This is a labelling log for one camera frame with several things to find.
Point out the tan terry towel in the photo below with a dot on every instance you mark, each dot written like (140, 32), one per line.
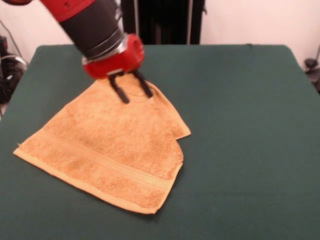
(112, 150)

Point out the black stand foot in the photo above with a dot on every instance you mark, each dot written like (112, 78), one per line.
(312, 67)

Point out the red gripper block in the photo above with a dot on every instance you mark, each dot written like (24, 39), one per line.
(117, 62)

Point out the black power device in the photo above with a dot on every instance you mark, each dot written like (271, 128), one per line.
(3, 43)

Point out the dark green table cloth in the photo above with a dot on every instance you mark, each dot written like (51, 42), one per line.
(237, 150)

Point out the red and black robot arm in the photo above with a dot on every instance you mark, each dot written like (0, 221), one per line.
(92, 27)

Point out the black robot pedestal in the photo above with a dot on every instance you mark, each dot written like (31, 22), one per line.
(162, 22)

